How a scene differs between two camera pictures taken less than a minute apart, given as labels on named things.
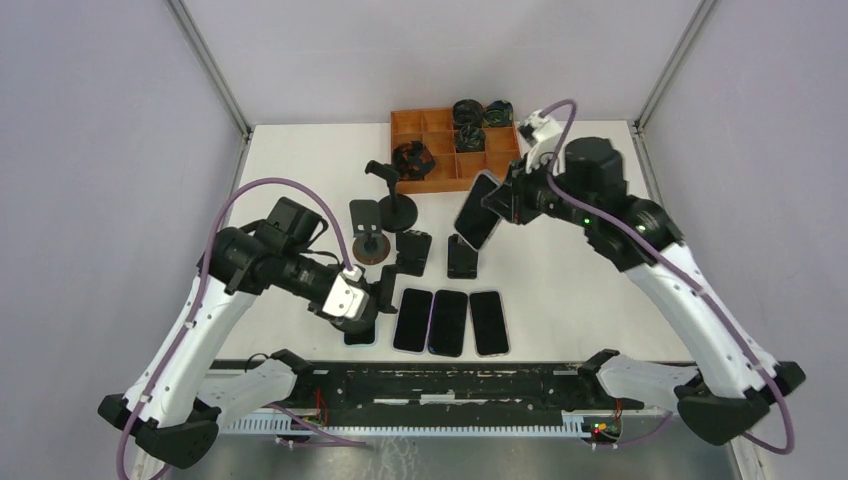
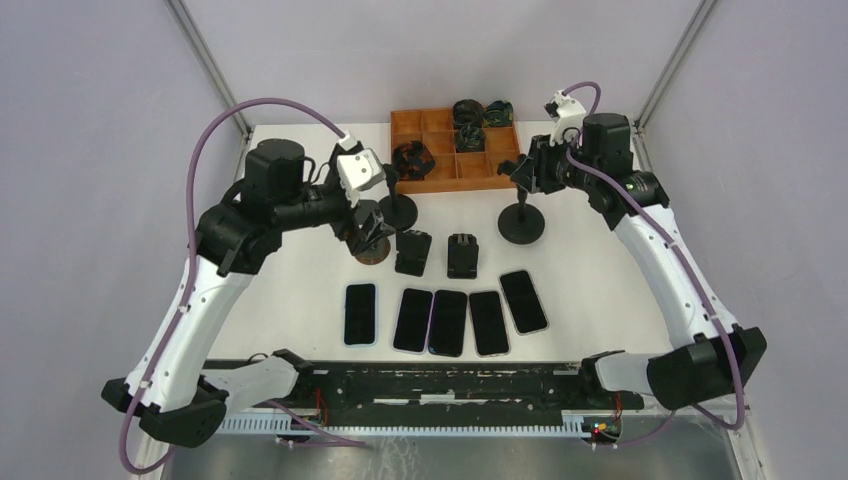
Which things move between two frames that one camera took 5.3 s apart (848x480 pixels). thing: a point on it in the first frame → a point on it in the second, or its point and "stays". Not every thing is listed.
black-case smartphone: (447, 323) stays
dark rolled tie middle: (470, 138) stays
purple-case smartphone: (413, 321) stays
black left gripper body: (340, 320) → (349, 230)
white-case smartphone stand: (475, 222) → (523, 301)
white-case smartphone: (489, 323) stays
